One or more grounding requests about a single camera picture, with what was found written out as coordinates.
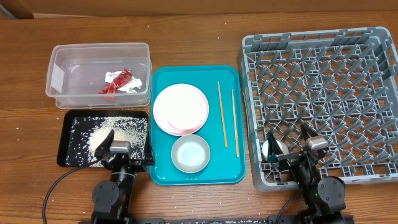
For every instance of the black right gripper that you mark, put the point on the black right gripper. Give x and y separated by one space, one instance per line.
273 151

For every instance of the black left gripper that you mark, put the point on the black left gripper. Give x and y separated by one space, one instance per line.
139 165

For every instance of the white cup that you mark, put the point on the white cup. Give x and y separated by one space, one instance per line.
271 150

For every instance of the grey bowl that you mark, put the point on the grey bowl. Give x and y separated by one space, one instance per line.
190 154

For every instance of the red foil snack wrapper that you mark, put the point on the red foil snack wrapper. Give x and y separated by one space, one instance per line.
117 80

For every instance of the white tissue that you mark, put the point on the white tissue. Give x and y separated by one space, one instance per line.
132 87

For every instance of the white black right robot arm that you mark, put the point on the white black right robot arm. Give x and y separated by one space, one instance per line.
324 196

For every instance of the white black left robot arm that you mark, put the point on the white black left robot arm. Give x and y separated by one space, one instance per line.
112 197

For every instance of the grey dishwasher rack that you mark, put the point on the grey dishwasher rack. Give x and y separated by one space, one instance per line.
342 83

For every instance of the clear plastic waste bin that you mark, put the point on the clear plastic waste bin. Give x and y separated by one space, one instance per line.
76 74

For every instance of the white rice pile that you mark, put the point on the white rice pile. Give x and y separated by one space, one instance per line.
87 133

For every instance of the black plastic tray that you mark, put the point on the black plastic tray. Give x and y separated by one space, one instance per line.
62 149

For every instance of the large pink plate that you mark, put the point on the large pink plate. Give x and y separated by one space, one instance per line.
180 109

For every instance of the teal serving tray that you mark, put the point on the teal serving tray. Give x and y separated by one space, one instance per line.
224 167

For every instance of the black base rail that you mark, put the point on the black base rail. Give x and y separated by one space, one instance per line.
269 220

